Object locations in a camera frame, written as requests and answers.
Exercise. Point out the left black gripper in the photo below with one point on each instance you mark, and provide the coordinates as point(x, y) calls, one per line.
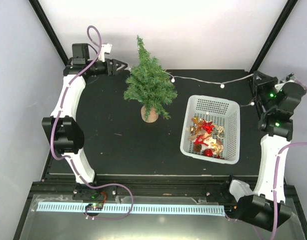
point(111, 71)

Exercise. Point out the white slotted cable duct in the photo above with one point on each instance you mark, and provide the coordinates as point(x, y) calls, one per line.
point(150, 209)

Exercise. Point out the circuit board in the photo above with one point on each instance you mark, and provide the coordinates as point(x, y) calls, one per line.
point(94, 207)
point(230, 208)

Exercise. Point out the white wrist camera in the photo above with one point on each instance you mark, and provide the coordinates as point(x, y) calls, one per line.
point(288, 79)
point(105, 49)

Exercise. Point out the black frame post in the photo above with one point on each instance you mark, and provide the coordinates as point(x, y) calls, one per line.
point(277, 27)
point(40, 13)

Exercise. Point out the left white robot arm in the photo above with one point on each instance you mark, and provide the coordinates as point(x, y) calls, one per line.
point(64, 135)

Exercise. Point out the black aluminium rail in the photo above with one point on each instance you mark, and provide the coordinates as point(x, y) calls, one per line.
point(213, 189)

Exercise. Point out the left black frame post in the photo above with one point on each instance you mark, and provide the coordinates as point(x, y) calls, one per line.
point(40, 13)

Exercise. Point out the right circuit board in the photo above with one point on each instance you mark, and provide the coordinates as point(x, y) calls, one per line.
point(230, 208)

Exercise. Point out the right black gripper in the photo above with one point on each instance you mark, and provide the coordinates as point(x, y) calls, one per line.
point(265, 81)

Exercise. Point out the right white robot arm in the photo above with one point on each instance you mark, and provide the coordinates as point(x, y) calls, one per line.
point(275, 101)

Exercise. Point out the small green christmas tree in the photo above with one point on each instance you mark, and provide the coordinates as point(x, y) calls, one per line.
point(149, 83)

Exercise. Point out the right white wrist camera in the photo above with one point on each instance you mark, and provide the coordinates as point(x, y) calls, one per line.
point(288, 79)

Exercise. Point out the white plastic basket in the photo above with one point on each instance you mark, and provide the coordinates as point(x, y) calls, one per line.
point(222, 112)

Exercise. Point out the right black frame post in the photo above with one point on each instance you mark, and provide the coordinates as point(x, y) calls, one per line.
point(277, 27)

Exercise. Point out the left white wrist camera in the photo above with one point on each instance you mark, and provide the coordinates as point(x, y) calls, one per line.
point(105, 49)

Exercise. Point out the pile of christmas ornaments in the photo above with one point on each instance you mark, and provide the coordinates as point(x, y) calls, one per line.
point(206, 137)

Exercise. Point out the left circuit board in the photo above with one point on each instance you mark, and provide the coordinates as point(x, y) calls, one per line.
point(94, 207)

